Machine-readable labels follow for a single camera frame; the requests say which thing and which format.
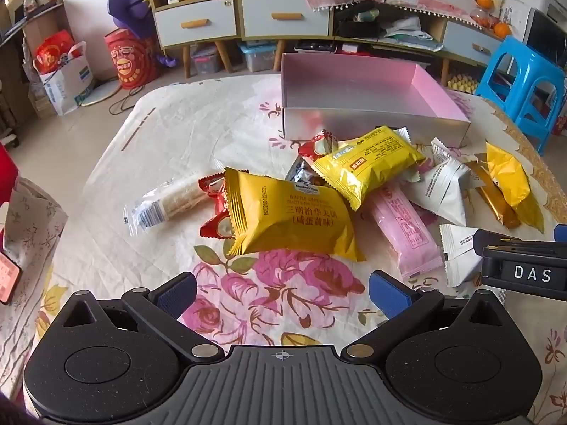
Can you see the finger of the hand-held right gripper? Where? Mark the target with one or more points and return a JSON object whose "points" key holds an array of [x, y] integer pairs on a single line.
{"points": [[494, 242]]}

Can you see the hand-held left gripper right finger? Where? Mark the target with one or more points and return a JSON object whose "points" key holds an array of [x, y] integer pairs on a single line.
{"points": [[390, 294]]}

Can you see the red snack packet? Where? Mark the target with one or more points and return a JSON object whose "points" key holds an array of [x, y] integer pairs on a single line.
{"points": [[217, 228], [316, 144], [215, 190]]}

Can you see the white snack packet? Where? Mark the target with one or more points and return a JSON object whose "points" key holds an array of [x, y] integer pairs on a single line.
{"points": [[443, 190], [458, 252]]}

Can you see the black monitor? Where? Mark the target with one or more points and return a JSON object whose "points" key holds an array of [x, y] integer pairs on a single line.
{"points": [[547, 35]]}

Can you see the red chair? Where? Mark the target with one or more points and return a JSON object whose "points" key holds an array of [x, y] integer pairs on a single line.
{"points": [[6, 172]]}

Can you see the smartphone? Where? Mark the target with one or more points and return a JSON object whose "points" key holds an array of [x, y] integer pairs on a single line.
{"points": [[8, 276]]}

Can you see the yellow egg tray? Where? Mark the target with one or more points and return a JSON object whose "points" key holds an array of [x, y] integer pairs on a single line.
{"points": [[463, 84]]}

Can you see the blue silver snack packet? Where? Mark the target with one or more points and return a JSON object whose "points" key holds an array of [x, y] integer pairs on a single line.
{"points": [[301, 172]]}

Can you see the orange yellow snack packet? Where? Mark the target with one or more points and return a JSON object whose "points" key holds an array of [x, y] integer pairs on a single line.
{"points": [[509, 177]]}

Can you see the red printed drum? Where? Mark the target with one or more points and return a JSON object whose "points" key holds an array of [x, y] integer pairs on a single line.
{"points": [[130, 59]]}

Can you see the orange fruit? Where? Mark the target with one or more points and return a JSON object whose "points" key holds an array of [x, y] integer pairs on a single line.
{"points": [[483, 0], [502, 30]]}

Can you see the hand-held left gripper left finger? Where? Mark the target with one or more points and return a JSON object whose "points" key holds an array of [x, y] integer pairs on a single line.
{"points": [[176, 294]]}

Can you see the golden yellow snack packet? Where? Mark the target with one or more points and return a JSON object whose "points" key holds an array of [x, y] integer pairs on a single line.
{"points": [[288, 217]]}

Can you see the clear rice cracker packet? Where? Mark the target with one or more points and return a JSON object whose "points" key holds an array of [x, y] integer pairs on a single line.
{"points": [[172, 201]]}

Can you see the red gift bag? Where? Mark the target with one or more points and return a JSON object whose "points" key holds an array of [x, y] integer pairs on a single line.
{"points": [[53, 53]]}

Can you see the pink snack packet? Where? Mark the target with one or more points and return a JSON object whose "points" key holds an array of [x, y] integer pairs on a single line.
{"points": [[407, 230]]}

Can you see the white shopping bag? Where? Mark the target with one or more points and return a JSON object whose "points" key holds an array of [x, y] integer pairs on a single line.
{"points": [[66, 84]]}

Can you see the clear plastic storage bin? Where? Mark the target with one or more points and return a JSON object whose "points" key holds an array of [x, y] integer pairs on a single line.
{"points": [[257, 57], [206, 59]]}

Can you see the wooden cabinet with white drawers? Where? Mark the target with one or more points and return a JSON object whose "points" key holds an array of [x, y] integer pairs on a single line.
{"points": [[283, 17]]}

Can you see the pink cardboard box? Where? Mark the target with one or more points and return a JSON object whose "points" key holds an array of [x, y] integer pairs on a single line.
{"points": [[354, 84]]}

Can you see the gold brown snack packet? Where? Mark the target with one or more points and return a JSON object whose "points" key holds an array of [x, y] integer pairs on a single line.
{"points": [[491, 195]]}

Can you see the patterned paper bag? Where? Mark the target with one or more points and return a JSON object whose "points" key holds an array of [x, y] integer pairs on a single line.
{"points": [[31, 225]]}

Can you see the blue plastic stool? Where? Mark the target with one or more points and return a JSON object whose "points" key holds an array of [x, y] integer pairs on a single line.
{"points": [[518, 71]]}

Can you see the floral tablecloth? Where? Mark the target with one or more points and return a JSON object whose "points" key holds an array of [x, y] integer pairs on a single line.
{"points": [[177, 141]]}

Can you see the lemon yellow snack packet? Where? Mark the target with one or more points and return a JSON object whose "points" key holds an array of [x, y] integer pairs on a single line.
{"points": [[367, 164]]}

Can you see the purple plush toy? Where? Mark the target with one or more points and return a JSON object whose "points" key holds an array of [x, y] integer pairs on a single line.
{"points": [[130, 6]]}

